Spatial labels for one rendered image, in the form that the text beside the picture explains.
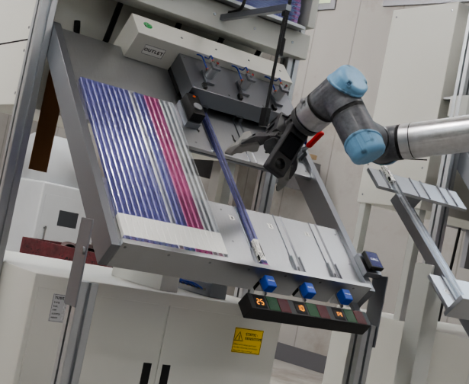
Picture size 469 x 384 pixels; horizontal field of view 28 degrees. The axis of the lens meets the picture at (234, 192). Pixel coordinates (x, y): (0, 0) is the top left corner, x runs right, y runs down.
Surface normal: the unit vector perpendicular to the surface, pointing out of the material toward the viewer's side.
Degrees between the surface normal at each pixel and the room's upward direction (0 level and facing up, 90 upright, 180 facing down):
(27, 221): 90
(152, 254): 133
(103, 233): 90
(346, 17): 90
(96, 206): 90
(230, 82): 43
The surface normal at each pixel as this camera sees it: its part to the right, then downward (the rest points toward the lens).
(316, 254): 0.52, -0.67
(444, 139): -0.43, 0.21
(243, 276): 0.28, 0.72
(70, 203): 0.68, 0.10
